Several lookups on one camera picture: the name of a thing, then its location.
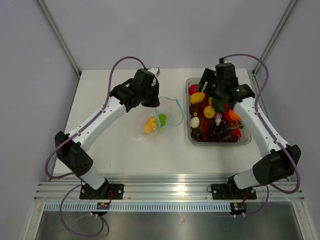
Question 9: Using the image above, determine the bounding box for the green starfruit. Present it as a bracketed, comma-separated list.
[157, 113, 167, 129]

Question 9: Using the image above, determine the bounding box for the clear blue zip bag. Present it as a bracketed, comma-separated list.
[132, 96, 185, 138]

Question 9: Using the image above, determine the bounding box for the yellow orange mango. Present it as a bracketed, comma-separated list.
[143, 116, 157, 134]

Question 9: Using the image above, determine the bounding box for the small red pepper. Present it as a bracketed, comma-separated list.
[233, 128, 242, 138]

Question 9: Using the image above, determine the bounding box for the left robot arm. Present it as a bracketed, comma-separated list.
[54, 67, 160, 200]

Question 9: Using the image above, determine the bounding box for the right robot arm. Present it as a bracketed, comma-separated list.
[197, 62, 301, 199]

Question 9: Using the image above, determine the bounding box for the clear plastic food bin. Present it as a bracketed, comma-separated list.
[184, 77, 252, 146]

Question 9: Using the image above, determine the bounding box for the dark green avocado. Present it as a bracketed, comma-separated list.
[211, 98, 226, 114]

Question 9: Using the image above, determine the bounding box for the orange fruit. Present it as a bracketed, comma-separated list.
[227, 109, 241, 122]

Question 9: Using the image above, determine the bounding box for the small yellow peach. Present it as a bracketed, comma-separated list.
[203, 105, 216, 119]

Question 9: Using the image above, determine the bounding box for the red grape bunch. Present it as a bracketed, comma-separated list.
[226, 121, 244, 130]

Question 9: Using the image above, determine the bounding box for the red lobster toy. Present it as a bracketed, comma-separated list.
[199, 96, 212, 133]

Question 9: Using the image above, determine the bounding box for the white egg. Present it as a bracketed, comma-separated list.
[190, 116, 200, 129]

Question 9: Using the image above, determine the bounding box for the dark purple grape bunch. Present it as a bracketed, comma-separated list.
[202, 119, 229, 143]

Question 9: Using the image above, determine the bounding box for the dark red apple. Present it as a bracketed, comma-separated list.
[220, 130, 239, 143]

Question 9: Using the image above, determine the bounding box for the dark purple plum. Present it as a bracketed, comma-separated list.
[190, 128, 203, 142]

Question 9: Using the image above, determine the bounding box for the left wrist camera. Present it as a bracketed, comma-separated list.
[147, 67, 160, 77]

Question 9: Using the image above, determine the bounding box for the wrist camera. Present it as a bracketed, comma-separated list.
[218, 57, 233, 64]
[147, 67, 160, 77]

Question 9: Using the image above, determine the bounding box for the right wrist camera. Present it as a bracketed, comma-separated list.
[218, 57, 233, 64]

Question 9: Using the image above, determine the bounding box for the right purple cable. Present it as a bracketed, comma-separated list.
[218, 53, 301, 218]

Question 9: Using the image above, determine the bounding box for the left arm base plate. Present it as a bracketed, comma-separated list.
[79, 183, 124, 200]

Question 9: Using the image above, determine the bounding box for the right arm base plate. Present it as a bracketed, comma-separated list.
[210, 183, 257, 200]

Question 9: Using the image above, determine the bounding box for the right aluminium frame post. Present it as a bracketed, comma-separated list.
[260, 0, 300, 63]

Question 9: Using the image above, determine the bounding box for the aluminium frame post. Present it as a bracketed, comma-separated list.
[36, 0, 82, 78]
[260, 0, 300, 63]

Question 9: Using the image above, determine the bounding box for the white slotted cable duct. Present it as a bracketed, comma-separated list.
[44, 201, 231, 213]

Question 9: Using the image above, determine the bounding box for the left aluminium frame post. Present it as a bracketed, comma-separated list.
[36, 0, 82, 78]

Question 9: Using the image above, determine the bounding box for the aluminium mounting rail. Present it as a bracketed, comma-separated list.
[33, 173, 306, 203]

